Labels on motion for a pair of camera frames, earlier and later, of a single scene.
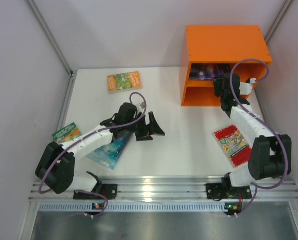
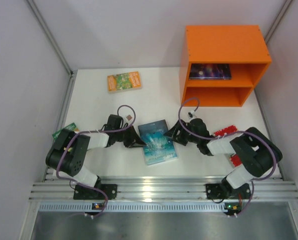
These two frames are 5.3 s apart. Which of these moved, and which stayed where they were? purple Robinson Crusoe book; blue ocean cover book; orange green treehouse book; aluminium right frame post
Moved: blue ocean cover book
Stayed: orange green treehouse book; purple Robinson Crusoe book; aluminium right frame post
